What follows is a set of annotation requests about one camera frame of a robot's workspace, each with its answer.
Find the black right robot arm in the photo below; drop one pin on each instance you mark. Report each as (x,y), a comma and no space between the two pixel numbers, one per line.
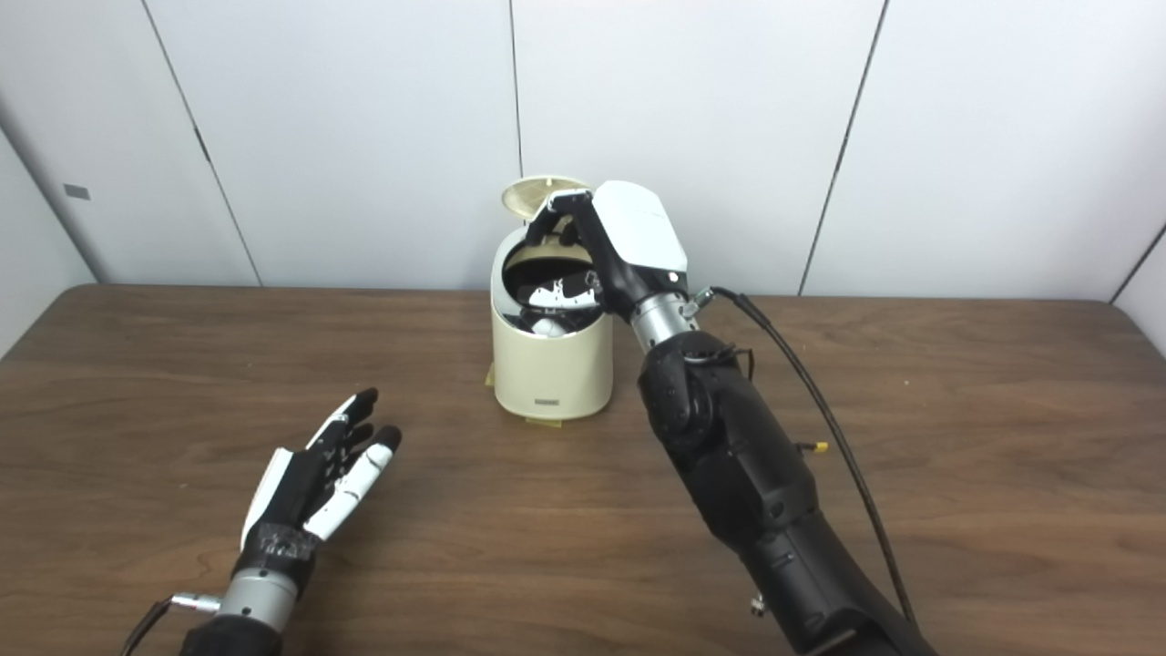
(747,474)

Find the cream round bin lid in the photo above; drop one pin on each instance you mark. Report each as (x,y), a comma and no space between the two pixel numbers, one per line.
(533,196)

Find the cream-colored plastic bin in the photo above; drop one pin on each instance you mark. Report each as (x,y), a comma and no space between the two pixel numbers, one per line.
(551,374)

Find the yellow-tipped black connector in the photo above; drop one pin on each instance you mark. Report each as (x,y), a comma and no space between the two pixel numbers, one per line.
(813,447)

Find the small grey wall label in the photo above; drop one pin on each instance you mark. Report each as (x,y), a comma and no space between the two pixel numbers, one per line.
(76,191)

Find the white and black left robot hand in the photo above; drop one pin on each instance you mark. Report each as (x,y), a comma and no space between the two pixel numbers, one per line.
(310,483)

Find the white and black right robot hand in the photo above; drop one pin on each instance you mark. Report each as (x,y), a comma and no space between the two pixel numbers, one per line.
(638,237)

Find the white paper ball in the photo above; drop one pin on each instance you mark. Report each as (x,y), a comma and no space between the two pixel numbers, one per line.
(547,327)

